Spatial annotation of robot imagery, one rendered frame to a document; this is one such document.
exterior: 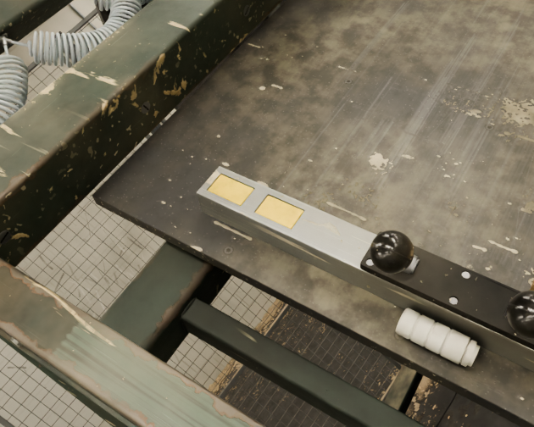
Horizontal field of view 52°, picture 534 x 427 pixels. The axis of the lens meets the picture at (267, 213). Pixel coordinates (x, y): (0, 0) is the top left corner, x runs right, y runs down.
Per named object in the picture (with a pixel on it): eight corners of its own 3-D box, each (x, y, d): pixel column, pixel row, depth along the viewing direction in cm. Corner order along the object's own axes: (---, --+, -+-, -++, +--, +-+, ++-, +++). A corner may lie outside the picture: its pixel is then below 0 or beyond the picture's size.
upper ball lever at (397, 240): (414, 286, 57) (400, 280, 45) (381, 271, 59) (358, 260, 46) (430, 253, 57) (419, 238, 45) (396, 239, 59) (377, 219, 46)
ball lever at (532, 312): (531, 341, 53) (551, 349, 40) (492, 322, 54) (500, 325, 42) (547, 305, 53) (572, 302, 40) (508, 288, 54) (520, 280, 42)
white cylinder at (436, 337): (392, 336, 57) (466, 374, 54) (396, 324, 55) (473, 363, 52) (404, 314, 59) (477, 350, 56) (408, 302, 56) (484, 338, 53)
